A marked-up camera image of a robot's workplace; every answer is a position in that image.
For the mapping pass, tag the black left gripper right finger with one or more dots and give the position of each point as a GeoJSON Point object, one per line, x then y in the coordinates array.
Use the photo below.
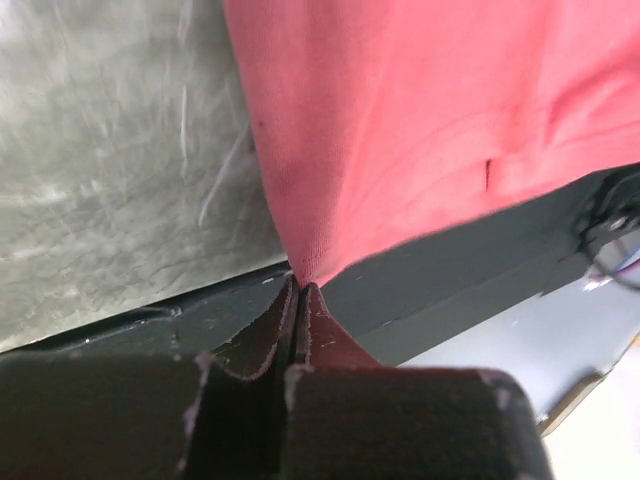
{"type": "Point", "coordinates": [351, 417]}

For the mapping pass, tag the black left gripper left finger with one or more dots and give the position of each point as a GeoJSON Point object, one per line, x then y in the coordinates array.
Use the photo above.
{"type": "Point", "coordinates": [216, 414]}

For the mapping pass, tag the salmon pink t-shirt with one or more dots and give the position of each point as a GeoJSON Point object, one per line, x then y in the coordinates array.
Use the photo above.
{"type": "Point", "coordinates": [377, 122]}

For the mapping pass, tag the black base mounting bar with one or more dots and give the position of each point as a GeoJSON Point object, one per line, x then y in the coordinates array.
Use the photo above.
{"type": "Point", "coordinates": [402, 302]}

